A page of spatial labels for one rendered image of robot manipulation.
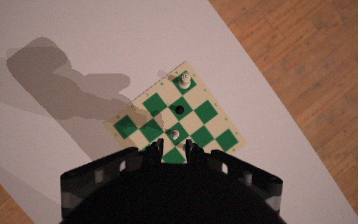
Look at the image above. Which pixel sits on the green and cream chessboard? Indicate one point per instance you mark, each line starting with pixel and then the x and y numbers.
pixel 152 115

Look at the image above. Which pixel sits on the white pawn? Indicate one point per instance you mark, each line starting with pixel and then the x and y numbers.
pixel 174 134

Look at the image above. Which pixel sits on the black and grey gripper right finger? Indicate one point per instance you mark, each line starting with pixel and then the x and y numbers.
pixel 265 184

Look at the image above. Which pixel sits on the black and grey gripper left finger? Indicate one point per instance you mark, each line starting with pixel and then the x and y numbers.
pixel 78 183

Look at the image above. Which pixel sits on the black pawn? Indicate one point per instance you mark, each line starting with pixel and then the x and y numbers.
pixel 179 110

